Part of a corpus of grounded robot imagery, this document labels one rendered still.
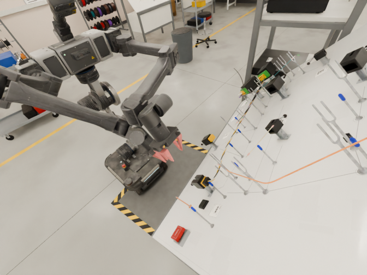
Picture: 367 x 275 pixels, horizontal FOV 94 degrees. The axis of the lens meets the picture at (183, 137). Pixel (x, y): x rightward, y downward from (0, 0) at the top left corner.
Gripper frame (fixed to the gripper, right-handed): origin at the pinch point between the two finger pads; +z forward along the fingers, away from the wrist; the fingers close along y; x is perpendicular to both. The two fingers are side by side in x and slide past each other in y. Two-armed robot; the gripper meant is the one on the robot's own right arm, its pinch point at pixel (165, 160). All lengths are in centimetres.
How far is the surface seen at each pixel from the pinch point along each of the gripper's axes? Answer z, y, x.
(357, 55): 4, 44, -58
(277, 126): 10.7, 26.2, -38.2
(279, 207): 15.1, -0.8, -46.8
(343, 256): 13, -7, -60
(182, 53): -53, 261, 235
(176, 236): 16.7, -21.1, -15.8
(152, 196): 54, -8, 115
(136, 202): 46, -24, 122
